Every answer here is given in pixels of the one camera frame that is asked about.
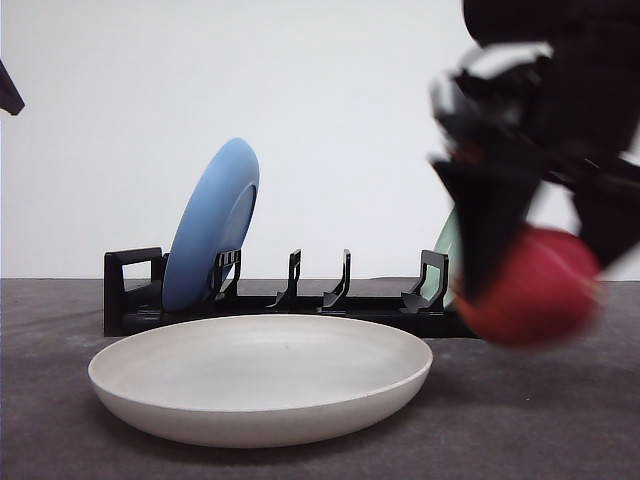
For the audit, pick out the white plate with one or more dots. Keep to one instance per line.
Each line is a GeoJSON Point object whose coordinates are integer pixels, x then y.
{"type": "Point", "coordinates": [258, 381]}

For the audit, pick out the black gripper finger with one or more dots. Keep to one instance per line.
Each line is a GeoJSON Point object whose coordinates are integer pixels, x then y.
{"type": "Point", "coordinates": [11, 99]}

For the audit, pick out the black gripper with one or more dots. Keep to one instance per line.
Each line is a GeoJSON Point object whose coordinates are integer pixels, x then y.
{"type": "Point", "coordinates": [549, 92]}

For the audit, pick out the black dish rack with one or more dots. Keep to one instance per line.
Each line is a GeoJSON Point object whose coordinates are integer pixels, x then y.
{"type": "Point", "coordinates": [134, 293]}

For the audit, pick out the green plate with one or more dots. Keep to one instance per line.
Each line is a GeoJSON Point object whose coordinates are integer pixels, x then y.
{"type": "Point", "coordinates": [449, 243]}

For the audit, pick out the blue plate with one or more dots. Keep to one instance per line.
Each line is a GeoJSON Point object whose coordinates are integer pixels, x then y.
{"type": "Point", "coordinates": [216, 218]}

